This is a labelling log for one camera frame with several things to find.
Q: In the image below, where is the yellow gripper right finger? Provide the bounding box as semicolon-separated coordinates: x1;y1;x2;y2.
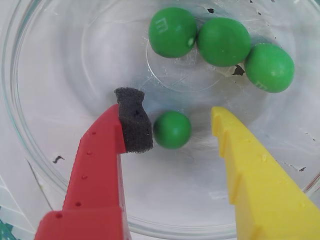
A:
210;106;320;240

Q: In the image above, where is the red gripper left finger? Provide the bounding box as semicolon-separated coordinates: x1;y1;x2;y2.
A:
34;86;154;240

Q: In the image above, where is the green round pill ball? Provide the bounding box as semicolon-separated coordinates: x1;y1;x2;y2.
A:
244;43;296;94
196;17;252;68
152;110;193;150
148;6;198;59

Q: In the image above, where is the white table cloth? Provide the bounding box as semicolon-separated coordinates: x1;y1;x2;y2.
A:
0;0;320;240

